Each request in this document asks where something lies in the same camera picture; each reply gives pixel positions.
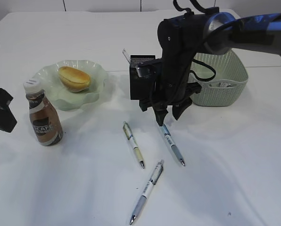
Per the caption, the green woven plastic basket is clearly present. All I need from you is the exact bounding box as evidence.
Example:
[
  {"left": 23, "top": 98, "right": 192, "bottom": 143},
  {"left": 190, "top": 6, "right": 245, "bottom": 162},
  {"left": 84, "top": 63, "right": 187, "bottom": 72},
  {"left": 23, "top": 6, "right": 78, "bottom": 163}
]
[{"left": 189, "top": 50, "right": 248, "bottom": 107}]

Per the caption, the large paper ball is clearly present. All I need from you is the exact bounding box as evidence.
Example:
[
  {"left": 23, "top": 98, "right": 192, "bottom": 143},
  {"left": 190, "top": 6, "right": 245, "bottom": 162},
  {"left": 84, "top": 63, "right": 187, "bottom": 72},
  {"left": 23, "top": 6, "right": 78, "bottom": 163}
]
[{"left": 209, "top": 82, "right": 234, "bottom": 88}]

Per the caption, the yellow-green pen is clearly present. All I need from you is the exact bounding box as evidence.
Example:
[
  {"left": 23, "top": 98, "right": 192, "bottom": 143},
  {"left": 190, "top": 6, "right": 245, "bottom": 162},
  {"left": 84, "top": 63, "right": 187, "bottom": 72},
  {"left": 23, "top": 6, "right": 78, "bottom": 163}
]
[{"left": 123, "top": 121, "right": 145, "bottom": 169}]

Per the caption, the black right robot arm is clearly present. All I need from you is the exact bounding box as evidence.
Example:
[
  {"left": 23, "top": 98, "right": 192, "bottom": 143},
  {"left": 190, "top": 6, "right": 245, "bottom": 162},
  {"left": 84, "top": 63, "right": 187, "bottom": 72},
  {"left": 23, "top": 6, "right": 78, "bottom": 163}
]
[{"left": 136, "top": 0, "right": 281, "bottom": 125}]

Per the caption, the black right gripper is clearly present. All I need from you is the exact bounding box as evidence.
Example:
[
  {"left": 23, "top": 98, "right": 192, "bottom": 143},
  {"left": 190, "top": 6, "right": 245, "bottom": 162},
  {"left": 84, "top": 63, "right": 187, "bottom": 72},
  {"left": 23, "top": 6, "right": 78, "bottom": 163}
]
[{"left": 138, "top": 77, "right": 202, "bottom": 126}]

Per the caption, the yellow bread roll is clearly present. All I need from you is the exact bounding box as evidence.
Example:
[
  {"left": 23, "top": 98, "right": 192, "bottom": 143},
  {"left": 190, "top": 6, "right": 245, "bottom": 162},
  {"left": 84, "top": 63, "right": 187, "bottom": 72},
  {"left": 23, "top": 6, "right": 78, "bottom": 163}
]
[{"left": 58, "top": 66, "right": 91, "bottom": 93}]

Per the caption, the brown plastic drink bottle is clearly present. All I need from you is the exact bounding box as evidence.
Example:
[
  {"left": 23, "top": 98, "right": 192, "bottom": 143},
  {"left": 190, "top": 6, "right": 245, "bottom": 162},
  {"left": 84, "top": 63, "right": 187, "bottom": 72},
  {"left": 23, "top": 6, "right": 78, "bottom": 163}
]
[{"left": 23, "top": 78, "right": 63, "bottom": 146}]

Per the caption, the white blue-grip pen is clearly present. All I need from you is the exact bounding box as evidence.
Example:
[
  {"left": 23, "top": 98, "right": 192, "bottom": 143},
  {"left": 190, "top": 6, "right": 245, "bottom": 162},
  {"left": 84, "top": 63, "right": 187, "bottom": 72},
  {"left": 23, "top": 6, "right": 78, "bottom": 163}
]
[{"left": 129, "top": 160, "right": 164, "bottom": 226}]

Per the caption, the clear plastic ruler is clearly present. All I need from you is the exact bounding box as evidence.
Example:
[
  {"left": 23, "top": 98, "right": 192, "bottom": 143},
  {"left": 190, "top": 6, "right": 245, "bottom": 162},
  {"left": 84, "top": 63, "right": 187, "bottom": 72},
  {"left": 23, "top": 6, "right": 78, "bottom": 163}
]
[{"left": 122, "top": 49, "right": 131, "bottom": 64}]

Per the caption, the green wavy glass plate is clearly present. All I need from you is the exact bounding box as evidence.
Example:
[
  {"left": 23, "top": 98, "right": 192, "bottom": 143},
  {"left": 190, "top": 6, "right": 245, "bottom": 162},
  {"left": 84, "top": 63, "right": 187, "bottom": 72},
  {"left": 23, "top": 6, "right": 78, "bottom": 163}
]
[{"left": 33, "top": 60, "right": 108, "bottom": 111}]

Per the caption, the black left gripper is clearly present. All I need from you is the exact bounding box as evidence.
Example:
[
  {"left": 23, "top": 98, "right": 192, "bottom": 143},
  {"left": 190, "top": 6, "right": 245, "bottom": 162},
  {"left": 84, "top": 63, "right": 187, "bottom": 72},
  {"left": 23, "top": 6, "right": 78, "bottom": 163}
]
[{"left": 0, "top": 88, "right": 17, "bottom": 133}]

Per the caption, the blue-grey pen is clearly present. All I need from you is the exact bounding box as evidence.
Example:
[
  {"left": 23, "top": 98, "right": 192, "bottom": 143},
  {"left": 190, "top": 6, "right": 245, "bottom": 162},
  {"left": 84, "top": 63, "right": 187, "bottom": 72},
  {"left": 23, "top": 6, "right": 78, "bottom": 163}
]
[{"left": 159, "top": 124, "right": 185, "bottom": 166}]

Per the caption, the black mesh pen holder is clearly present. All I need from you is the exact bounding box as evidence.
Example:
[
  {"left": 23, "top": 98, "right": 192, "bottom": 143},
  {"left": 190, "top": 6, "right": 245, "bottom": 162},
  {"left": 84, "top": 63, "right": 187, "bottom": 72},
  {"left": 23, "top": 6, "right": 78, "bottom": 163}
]
[{"left": 129, "top": 55, "right": 156, "bottom": 100}]

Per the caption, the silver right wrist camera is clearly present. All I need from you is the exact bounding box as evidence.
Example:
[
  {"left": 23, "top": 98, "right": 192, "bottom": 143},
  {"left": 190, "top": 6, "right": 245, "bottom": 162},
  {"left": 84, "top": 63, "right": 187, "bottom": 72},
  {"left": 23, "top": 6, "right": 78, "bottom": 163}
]
[{"left": 135, "top": 61, "right": 160, "bottom": 78}]

